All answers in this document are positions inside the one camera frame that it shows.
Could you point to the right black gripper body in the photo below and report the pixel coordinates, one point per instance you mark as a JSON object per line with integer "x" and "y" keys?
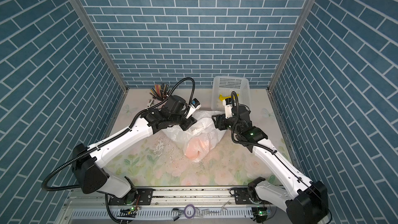
{"x": 224, "y": 122}

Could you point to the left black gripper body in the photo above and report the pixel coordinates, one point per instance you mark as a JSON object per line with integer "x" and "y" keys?
{"x": 186, "y": 123}

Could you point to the white plastic bag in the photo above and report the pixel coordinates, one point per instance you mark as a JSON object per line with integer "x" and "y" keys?
{"x": 204, "y": 128}

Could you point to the pink dragon fruit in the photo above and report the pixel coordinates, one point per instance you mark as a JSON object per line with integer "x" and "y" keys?
{"x": 197, "y": 148}

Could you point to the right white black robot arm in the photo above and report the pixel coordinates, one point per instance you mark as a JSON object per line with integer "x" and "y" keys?
{"x": 305, "y": 201}

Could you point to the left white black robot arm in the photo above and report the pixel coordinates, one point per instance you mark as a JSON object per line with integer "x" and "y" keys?
{"x": 90, "y": 163}

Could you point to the yellow banana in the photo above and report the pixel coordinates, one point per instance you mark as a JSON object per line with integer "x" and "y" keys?
{"x": 223, "y": 97}

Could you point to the coloured pencils bundle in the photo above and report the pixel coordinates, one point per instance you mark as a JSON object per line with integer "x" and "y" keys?
{"x": 160, "y": 91}

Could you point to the purple tape roll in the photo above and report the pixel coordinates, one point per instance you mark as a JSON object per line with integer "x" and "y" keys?
{"x": 189, "y": 211}

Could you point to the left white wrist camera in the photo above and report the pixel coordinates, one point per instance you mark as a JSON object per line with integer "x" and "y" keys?
{"x": 193, "y": 106}

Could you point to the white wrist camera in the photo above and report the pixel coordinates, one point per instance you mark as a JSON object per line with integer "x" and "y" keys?
{"x": 193, "y": 106}
{"x": 228, "y": 106}

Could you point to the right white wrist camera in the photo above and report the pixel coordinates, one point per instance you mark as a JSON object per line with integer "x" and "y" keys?
{"x": 228, "y": 106}

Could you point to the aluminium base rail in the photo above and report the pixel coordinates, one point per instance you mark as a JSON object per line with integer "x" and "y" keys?
{"x": 168, "y": 203}

